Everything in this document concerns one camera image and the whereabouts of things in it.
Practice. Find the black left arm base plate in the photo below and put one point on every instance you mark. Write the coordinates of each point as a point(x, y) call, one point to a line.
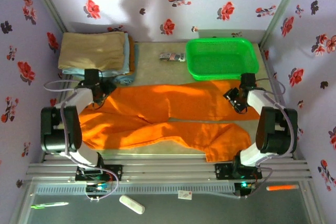
point(115, 172)

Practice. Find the small printed packet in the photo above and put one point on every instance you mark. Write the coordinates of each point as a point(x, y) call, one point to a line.
point(172, 57)

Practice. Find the orange marker pen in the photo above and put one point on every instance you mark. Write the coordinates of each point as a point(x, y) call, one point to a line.
point(282, 188)

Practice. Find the brown folded trousers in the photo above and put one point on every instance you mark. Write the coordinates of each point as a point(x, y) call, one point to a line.
point(132, 56)

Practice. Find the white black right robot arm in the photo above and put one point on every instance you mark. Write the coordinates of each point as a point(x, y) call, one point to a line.
point(275, 129)

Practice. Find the aluminium mounting rail frame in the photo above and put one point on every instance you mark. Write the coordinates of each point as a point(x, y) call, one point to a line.
point(168, 169)

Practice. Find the green plastic mesh basket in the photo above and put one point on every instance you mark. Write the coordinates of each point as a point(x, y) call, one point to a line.
point(223, 58)

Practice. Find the aluminium corner post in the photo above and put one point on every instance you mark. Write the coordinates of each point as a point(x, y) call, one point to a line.
point(283, 6)
point(47, 1)

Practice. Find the dusty blue folded trousers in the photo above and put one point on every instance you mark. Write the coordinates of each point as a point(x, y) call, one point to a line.
point(127, 78)

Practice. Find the tan folded trousers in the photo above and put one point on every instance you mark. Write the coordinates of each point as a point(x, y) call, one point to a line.
point(92, 51)

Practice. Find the small white red card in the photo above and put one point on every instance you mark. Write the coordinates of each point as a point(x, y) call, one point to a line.
point(184, 194)

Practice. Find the orange trousers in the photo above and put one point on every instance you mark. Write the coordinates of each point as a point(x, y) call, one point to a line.
point(183, 98)

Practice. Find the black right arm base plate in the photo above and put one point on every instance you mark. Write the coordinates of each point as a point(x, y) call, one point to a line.
point(223, 171)

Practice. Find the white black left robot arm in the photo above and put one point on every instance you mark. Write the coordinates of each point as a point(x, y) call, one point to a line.
point(63, 127)

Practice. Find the green pen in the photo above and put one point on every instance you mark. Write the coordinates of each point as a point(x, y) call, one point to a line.
point(50, 205)

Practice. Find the white oblong plastic stick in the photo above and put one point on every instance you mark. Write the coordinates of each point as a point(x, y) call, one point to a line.
point(131, 204)

